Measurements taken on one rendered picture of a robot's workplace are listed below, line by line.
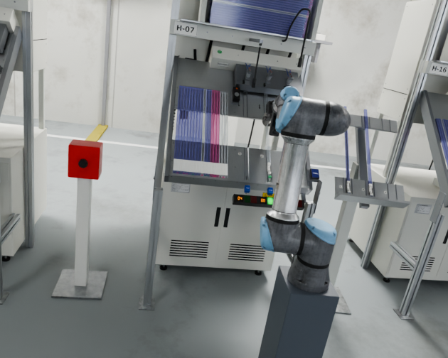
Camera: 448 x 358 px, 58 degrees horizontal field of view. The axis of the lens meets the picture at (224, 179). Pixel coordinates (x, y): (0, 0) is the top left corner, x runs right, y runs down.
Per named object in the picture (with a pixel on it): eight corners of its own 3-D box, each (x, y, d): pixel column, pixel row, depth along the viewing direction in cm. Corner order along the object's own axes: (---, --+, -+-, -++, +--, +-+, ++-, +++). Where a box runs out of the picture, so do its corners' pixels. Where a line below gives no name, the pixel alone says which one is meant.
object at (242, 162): (306, 190, 195) (308, 187, 192) (168, 177, 184) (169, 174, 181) (302, 155, 204) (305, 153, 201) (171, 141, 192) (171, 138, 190)
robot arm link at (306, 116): (301, 261, 138) (333, 100, 127) (257, 254, 137) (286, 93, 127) (294, 248, 149) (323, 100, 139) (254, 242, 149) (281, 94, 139)
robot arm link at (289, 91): (281, 100, 168) (284, 82, 171) (273, 110, 179) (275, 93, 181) (299, 104, 170) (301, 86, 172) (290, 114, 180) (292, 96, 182)
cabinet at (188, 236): (269, 279, 245) (289, 185, 225) (152, 273, 233) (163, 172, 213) (249, 229, 305) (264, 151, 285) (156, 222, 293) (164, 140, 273)
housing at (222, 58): (293, 87, 228) (302, 70, 216) (208, 75, 220) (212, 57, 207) (292, 76, 232) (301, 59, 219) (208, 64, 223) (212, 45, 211)
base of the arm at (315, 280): (334, 294, 142) (341, 270, 139) (293, 291, 140) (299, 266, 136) (321, 270, 156) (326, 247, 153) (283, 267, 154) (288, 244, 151)
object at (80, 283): (101, 300, 205) (109, 153, 179) (50, 297, 200) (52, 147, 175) (107, 273, 227) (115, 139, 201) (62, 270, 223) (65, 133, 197)
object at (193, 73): (298, 128, 214) (301, 123, 210) (173, 114, 203) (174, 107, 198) (294, 80, 229) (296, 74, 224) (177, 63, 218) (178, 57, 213)
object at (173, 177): (304, 194, 197) (309, 188, 191) (168, 182, 186) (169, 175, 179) (304, 192, 197) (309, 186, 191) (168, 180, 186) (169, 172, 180)
